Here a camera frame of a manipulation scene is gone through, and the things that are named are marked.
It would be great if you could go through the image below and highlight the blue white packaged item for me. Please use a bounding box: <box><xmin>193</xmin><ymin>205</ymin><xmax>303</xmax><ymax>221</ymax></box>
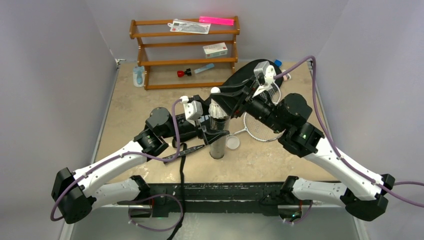
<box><xmin>132</xmin><ymin>66</ymin><xmax>145</xmax><ymax>88</ymax></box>

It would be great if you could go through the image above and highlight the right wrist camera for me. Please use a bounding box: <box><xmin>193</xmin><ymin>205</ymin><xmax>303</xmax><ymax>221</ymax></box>
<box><xmin>253</xmin><ymin>60</ymin><xmax>276</xmax><ymax>97</ymax></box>

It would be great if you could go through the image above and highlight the white red small box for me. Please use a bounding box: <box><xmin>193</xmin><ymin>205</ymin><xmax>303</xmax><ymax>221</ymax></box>
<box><xmin>202</xmin><ymin>42</ymin><xmax>228</xmax><ymax>59</ymax></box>

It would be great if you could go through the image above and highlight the wooden shelf rack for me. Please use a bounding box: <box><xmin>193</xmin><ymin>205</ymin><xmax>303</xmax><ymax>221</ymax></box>
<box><xmin>129</xmin><ymin>16</ymin><xmax>240</xmax><ymax>90</ymax></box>

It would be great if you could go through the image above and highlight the pink ruler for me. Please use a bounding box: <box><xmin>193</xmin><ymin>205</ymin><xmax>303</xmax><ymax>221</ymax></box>
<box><xmin>198</xmin><ymin>16</ymin><xmax>235</xmax><ymax>26</ymax></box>

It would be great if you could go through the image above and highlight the red black stamp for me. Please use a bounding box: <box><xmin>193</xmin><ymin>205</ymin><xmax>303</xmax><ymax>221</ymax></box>
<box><xmin>176</xmin><ymin>68</ymin><xmax>192</xmax><ymax>78</ymax></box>

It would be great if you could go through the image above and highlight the white feather shuttlecock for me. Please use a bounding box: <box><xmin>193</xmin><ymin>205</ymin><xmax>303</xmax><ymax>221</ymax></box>
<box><xmin>208</xmin><ymin>95</ymin><xmax>228</xmax><ymax>119</ymax></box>

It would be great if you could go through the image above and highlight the black shuttlecock tube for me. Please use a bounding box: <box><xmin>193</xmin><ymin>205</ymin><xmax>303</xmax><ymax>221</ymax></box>
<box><xmin>209</xmin><ymin>113</ymin><xmax>231</xmax><ymax>159</ymax></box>

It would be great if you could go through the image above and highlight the blue small object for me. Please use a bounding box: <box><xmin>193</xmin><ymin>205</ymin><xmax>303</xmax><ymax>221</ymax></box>
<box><xmin>274</xmin><ymin>59</ymin><xmax>283</xmax><ymax>68</ymax></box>

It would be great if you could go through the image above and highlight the light blue tube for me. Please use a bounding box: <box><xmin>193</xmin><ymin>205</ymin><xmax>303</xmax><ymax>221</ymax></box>
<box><xmin>194</xmin><ymin>63</ymin><xmax>215</xmax><ymax>74</ymax></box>

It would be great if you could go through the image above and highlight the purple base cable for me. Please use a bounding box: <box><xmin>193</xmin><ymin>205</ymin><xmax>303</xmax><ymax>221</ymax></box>
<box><xmin>127</xmin><ymin>192</ymin><xmax>184</xmax><ymax>232</ymax></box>

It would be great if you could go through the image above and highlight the pink white small object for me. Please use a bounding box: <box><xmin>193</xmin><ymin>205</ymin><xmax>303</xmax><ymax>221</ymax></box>
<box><xmin>283</xmin><ymin>73</ymin><xmax>292</xmax><ymax>82</ymax></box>

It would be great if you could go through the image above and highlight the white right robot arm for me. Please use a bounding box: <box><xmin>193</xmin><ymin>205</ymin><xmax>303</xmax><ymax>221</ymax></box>
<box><xmin>210</xmin><ymin>84</ymin><xmax>395</xmax><ymax>222</ymax></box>

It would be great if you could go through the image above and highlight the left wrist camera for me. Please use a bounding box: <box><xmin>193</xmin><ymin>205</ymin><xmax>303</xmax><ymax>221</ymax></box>
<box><xmin>180</xmin><ymin>95</ymin><xmax>203</xmax><ymax>126</ymax></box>

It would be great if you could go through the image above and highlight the lower white badminton racket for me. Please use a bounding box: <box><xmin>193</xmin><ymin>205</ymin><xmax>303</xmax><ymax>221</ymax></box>
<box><xmin>229</xmin><ymin>112</ymin><xmax>283</xmax><ymax>142</ymax></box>

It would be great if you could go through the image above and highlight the upper white badminton racket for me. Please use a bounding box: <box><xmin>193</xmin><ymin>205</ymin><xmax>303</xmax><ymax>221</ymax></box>
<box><xmin>259</xmin><ymin>83</ymin><xmax>281</xmax><ymax>105</ymax></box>

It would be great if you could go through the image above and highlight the clear tube lid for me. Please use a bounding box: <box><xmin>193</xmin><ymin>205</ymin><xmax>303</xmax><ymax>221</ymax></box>
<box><xmin>225</xmin><ymin>135</ymin><xmax>240</xmax><ymax>150</ymax></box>

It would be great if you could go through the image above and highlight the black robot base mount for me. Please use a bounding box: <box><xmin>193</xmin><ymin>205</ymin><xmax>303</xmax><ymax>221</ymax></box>
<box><xmin>126</xmin><ymin>181</ymin><xmax>301</xmax><ymax>217</ymax></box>

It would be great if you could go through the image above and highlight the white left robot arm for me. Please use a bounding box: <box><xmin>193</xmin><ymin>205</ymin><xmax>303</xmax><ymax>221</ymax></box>
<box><xmin>50</xmin><ymin>93</ymin><xmax>226</xmax><ymax>224</ymax></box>

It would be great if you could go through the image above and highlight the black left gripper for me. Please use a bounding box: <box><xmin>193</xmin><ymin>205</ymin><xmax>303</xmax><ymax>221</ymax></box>
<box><xmin>160</xmin><ymin>96</ymin><xmax>229</xmax><ymax>144</ymax></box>

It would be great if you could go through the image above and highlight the white badminton racket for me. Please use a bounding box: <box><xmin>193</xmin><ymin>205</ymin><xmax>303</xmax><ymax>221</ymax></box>
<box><xmin>259</xmin><ymin>83</ymin><xmax>281</xmax><ymax>105</ymax></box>
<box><xmin>229</xmin><ymin>112</ymin><xmax>283</xmax><ymax>142</ymax></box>

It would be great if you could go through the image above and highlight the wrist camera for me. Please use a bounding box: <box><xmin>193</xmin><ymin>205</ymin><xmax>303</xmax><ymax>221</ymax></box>
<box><xmin>253</xmin><ymin>60</ymin><xmax>276</xmax><ymax>97</ymax></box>
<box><xmin>180</xmin><ymin>95</ymin><xmax>203</xmax><ymax>126</ymax></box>

